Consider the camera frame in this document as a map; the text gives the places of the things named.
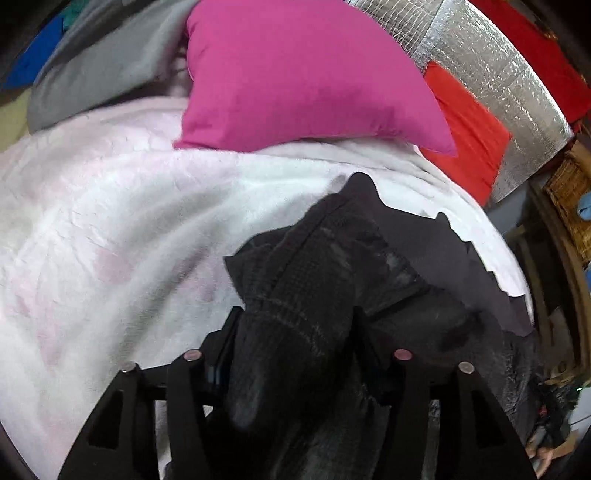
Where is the red cloth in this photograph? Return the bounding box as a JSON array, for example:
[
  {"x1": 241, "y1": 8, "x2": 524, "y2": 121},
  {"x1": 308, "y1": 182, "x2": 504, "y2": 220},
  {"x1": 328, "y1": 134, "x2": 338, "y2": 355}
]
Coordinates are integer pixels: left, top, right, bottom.
[{"x1": 468, "y1": 0, "x2": 591, "y2": 126}]

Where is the white fleece blanket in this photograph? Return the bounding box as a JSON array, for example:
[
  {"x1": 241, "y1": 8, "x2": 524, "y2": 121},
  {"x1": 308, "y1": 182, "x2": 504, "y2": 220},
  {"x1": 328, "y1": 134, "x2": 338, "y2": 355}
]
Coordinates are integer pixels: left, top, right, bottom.
[{"x1": 0, "y1": 95, "x2": 536, "y2": 480}]

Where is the black quilted jacket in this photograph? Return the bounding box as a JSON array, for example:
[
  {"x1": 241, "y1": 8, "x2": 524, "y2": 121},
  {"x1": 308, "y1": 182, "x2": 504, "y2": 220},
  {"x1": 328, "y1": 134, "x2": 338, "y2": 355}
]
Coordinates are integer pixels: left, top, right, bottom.
[{"x1": 203, "y1": 172, "x2": 557, "y2": 480}]

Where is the wooden shelf frame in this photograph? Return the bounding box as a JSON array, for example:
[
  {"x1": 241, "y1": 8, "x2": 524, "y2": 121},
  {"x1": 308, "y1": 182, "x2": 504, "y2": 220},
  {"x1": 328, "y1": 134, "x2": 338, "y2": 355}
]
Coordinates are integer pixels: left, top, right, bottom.
[{"x1": 503, "y1": 178, "x2": 591, "y2": 374}]

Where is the grey cloth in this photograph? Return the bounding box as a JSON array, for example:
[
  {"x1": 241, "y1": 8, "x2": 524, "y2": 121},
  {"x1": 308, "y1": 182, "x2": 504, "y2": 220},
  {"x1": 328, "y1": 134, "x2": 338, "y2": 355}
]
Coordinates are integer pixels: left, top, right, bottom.
[{"x1": 27, "y1": 0, "x2": 204, "y2": 134}]

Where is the silver foil insulation panel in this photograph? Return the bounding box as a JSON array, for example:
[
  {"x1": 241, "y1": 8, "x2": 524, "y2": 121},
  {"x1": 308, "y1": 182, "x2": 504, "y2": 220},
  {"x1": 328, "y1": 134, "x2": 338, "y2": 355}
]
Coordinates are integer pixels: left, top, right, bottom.
[{"x1": 344, "y1": 0, "x2": 575, "y2": 205}]

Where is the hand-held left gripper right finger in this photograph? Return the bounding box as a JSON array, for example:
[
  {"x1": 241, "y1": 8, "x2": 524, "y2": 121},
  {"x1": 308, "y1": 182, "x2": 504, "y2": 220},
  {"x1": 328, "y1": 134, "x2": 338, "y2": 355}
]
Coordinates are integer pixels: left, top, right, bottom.
[{"x1": 355, "y1": 310, "x2": 539, "y2": 480}]

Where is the blue and teal garment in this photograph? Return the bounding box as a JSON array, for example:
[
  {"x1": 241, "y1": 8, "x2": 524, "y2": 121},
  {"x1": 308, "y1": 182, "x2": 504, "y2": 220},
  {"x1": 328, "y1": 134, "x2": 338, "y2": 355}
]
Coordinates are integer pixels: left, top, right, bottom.
[{"x1": 0, "y1": 9, "x2": 88, "y2": 90}]

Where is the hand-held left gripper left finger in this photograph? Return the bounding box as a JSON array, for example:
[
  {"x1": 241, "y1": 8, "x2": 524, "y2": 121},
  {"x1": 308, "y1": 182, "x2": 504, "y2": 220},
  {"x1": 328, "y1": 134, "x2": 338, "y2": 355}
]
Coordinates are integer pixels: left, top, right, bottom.
[{"x1": 58, "y1": 307, "x2": 245, "y2": 480}]

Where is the red pillow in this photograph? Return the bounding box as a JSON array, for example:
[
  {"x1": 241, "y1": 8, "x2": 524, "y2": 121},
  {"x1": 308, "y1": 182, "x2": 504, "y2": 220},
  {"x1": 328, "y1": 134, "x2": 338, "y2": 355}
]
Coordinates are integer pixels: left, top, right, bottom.
[{"x1": 418, "y1": 61, "x2": 513, "y2": 208}]

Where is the wicker basket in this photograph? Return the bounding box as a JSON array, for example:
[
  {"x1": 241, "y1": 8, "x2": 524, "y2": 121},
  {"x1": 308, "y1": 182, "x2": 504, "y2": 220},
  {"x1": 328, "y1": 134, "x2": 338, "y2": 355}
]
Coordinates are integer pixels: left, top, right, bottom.
[{"x1": 542, "y1": 147, "x2": 591, "y2": 265}]

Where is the pink pillow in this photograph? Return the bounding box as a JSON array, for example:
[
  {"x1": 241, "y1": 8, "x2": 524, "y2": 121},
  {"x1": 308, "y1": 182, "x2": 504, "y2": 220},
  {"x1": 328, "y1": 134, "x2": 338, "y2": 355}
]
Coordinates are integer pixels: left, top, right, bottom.
[{"x1": 173, "y1": 0, "x2": 459, "y2": 157}]

